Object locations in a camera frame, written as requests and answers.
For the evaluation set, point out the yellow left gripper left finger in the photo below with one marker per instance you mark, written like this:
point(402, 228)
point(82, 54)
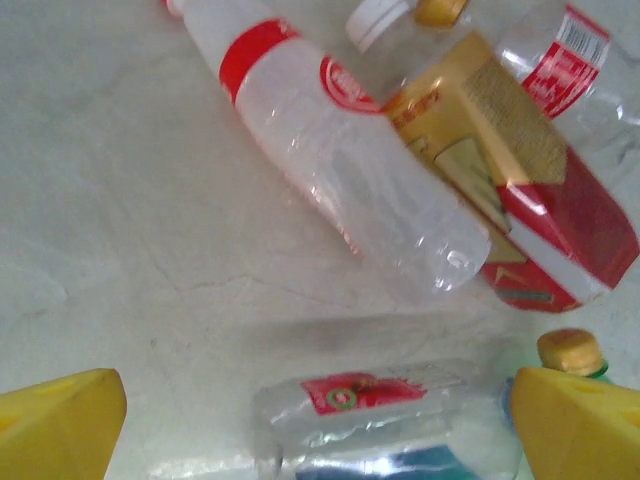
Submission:
point(60, 425)

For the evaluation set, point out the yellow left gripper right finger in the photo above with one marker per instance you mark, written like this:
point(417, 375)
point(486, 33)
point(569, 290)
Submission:
point(580, 430)

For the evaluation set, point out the green bottle yellow cap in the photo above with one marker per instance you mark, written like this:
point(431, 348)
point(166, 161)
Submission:
point(570, 350)

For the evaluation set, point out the clear bottle blue cap apple label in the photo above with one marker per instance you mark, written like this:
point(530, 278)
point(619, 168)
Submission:
point(380, 430)

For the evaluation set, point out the yellow red label bottle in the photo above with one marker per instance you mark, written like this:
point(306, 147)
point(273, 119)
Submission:
point(525, 190)

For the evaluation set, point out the clear bottle red label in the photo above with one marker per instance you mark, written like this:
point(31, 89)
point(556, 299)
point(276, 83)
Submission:
point(570, 65)

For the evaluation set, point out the white bottle red cap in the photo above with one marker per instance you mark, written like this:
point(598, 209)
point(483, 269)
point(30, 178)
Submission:
point(320, 150)

